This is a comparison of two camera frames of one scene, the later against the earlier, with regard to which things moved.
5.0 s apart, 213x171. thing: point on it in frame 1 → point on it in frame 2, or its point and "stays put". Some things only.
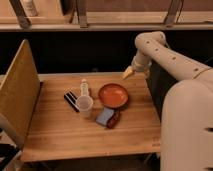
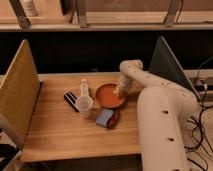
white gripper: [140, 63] → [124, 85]
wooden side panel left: [20, 94] stays put
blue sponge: [105, 115] stays put
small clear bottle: [84, 88] stays put
